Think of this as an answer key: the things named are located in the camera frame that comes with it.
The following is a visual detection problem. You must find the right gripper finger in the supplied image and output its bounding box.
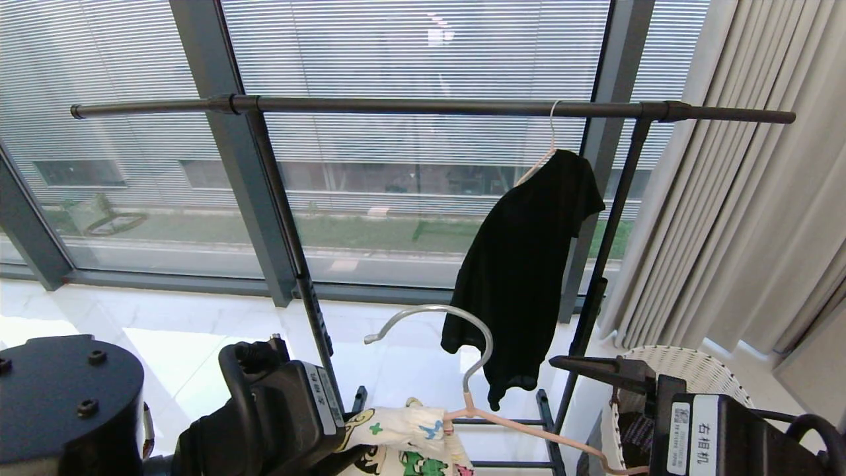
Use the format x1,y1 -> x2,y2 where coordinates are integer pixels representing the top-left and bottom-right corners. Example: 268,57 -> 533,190
549,355 -> 659,397

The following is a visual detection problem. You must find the pink clothes hanger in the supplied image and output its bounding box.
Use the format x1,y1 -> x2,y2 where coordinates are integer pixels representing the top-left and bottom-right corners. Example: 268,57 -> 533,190
364,304 -> 652,476
514,99 -> 564,187

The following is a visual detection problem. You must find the black garment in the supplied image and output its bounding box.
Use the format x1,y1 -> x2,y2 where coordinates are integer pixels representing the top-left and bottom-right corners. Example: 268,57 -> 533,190
441,150 -> 607,412

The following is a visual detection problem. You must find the cream printed garment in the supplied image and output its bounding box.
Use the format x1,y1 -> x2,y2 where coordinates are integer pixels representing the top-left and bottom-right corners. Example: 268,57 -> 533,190
337,397 -> 475,476

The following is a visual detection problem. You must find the white laundry basket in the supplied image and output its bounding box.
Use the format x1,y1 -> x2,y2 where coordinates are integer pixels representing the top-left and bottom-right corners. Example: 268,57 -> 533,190
600,345 -> 755,476

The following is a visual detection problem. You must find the black clothes rack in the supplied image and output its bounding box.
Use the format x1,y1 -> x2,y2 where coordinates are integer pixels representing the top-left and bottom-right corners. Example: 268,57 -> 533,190
69,95 -> 797,476

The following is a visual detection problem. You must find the beige curtain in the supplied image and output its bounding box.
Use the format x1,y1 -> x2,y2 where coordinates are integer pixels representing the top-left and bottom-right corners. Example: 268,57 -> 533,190
598,0 -> 846,358

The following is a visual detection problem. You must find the window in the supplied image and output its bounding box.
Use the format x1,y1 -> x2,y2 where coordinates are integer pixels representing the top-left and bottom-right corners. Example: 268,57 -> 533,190
0,0 -> 711,308

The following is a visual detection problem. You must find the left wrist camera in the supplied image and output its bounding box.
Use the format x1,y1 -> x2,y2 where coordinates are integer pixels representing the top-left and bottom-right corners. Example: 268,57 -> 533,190
173,360 -> 348,476

